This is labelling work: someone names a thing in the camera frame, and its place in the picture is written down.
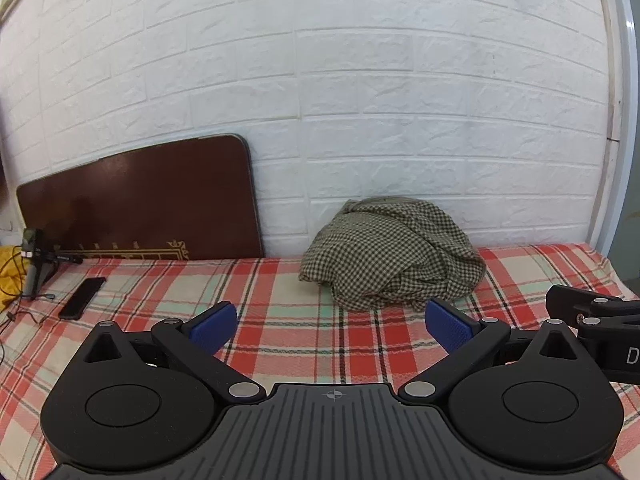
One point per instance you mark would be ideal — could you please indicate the red plaid blanket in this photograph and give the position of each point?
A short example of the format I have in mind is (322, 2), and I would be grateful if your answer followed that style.
(310, 340)

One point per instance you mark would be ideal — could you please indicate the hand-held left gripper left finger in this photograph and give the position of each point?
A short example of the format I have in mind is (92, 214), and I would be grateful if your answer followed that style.
(216, 324)

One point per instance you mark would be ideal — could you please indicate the brown folding table board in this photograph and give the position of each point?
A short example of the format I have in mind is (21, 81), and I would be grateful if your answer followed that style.
(145, 195)

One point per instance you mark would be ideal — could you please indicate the small black tripod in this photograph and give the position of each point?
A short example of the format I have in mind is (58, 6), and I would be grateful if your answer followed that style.
(35, 265)

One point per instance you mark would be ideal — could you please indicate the glass door with cartoon drawing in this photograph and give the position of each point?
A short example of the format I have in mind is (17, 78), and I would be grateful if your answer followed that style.
(627, 110)

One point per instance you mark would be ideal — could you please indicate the green checked shirt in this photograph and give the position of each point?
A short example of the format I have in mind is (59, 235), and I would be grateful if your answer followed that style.
(395, 255)

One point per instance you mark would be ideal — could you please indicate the black smartphone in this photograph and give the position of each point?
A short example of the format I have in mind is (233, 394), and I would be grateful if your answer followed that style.
(82, 298)

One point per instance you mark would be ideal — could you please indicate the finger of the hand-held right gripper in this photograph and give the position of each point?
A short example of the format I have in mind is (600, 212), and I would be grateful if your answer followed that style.
(570, 302)

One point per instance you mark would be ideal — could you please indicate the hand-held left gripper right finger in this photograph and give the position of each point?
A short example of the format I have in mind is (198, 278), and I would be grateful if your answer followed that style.
(449, 327)

